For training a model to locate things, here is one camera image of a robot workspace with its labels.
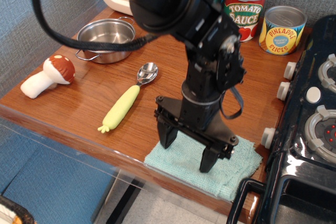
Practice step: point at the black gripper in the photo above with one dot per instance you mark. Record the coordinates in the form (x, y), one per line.
(202, 123)

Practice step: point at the light blue cloth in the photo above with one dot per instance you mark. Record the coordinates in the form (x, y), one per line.
(182, 161)

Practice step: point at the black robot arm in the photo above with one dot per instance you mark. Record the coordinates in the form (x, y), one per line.
(215, 65)

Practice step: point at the white stove knob front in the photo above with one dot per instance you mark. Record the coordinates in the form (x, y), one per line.
(267, 137)

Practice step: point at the white stove knob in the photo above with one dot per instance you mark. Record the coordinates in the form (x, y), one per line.
(267, 137)
(283, 90)
(289, 70)

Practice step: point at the white stove knob middle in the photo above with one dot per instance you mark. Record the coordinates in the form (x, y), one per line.
(283, 90)

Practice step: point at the black toy stove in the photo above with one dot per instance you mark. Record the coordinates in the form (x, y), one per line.
(300, 171)

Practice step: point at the white stove knob rear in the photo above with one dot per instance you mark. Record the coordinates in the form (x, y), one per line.
(289, 70)

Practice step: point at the small steel pot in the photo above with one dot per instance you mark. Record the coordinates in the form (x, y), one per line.
(117, 31)

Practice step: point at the plush mushroom toy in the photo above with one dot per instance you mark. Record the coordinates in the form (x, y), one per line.
(57, 69)

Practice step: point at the pineapple slices can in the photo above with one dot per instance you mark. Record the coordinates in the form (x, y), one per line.
(282, 29)

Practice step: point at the tomato sauce can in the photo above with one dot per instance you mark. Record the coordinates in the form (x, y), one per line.
(245, 14)

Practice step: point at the black tray corner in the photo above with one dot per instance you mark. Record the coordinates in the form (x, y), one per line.
(12, 212)

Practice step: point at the spoon with yellow-green handle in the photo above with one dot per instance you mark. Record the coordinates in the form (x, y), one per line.
(116, 114)

